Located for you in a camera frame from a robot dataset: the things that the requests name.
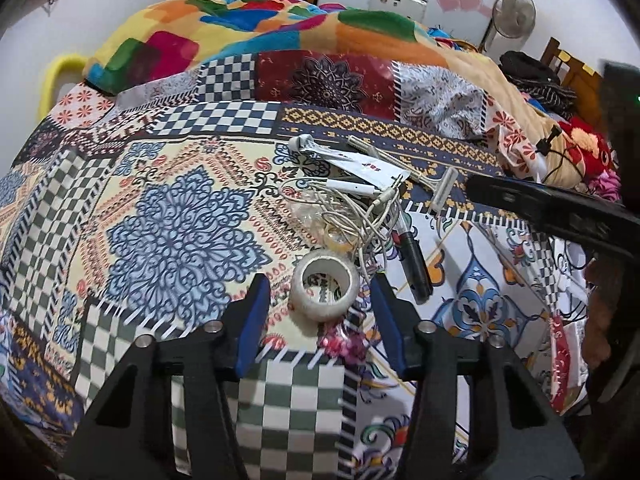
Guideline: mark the black marker pen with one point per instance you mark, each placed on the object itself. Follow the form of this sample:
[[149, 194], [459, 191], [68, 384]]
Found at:
[[417, 270]]

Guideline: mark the white paper card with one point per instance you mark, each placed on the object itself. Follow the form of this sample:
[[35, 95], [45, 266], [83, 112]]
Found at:
[[370, 167]]

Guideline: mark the patchwork printed bedsheet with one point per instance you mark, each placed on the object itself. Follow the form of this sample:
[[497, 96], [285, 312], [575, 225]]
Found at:
[[175, 240]]

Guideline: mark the colourful block pattern blanket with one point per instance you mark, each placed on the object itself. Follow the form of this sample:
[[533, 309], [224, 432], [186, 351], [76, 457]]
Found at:
[[300, 25]]

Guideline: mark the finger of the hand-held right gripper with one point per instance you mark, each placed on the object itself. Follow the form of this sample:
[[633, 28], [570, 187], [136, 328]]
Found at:
[[550, 202]]

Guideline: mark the pile of black clothing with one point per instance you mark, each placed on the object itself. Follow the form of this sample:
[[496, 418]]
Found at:
[[530, 72]]

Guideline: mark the standing fan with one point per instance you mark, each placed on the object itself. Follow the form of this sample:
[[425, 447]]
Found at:
[[512, 12]]

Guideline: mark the white disposable razor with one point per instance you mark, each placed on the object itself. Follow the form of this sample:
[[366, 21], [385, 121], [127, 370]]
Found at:
[[444, 185]]

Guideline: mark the red stuffed toy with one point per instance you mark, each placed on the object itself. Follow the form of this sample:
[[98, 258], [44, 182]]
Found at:
[[595, 145]]

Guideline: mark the wooden headboard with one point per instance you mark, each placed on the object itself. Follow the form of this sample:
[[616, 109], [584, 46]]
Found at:
[[580, 75]]

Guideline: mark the white appliance box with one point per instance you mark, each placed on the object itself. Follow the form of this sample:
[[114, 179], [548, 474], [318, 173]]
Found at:
[[395, 2]]

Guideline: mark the clear plastic wrapper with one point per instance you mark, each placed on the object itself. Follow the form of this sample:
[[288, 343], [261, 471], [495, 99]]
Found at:
[[320, 220]]

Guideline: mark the white tape roll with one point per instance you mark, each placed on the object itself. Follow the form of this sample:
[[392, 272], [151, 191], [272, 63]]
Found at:
[[320, 311]]

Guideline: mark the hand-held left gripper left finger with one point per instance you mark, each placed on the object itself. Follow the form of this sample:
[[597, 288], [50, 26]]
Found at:
[[255, 320]]

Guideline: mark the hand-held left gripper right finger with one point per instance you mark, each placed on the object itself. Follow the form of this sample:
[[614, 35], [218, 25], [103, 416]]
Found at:
[[387, 320]]

